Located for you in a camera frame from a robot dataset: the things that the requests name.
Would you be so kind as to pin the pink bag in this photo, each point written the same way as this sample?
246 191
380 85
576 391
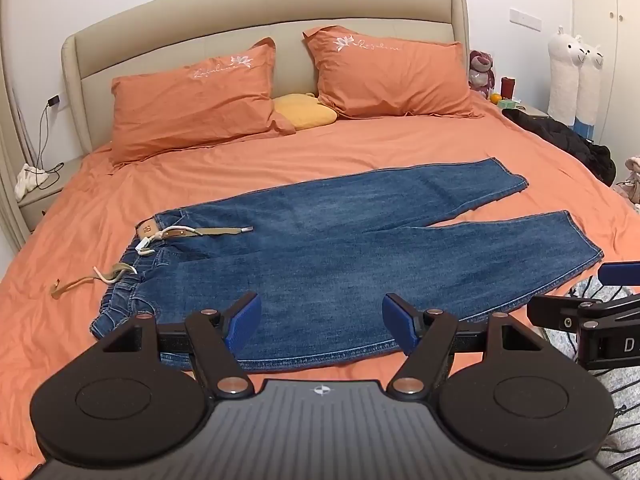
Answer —
629 180

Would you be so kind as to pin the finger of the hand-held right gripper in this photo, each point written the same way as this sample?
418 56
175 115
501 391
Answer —
620 274
555 312

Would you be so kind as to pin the white wall switch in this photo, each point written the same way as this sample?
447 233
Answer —
525 18

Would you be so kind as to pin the white crumpled cloth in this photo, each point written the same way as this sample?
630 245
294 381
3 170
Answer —
30 179

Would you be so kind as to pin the red cup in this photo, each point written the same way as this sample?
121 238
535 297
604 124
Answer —
507 87

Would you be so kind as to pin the white wardrobe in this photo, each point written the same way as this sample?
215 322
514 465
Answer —
620 60

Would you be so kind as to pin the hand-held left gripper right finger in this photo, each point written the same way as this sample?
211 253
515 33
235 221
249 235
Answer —
400 325

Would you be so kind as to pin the orange fruit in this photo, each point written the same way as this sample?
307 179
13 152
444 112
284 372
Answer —
495 98

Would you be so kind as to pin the orange embroidered pillow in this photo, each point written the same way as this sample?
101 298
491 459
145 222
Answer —
190 110
390 75

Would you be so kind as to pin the black jacket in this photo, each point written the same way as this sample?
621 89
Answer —
565 140

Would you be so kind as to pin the blue denim pants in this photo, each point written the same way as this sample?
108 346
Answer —
325 250

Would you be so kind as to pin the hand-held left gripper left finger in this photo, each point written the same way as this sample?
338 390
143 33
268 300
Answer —
244 322

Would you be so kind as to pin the black wall charger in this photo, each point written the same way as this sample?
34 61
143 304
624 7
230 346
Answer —
53 101

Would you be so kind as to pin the white alpaca plush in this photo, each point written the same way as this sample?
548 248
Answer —
562 80
590 95

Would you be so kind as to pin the beige nightstand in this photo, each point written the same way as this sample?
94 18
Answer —
45 205
535 111

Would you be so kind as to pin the white cloth with black lines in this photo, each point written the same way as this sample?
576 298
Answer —
625 390

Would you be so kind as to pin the pink plush bear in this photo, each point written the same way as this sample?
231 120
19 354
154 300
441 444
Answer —
481 72

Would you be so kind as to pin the green box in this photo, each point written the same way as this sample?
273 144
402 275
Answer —
509 104

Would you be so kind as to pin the yellow cushion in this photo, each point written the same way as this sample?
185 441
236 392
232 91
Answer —
302 109

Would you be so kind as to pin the beige padded headboard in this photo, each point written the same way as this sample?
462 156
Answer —
200 35

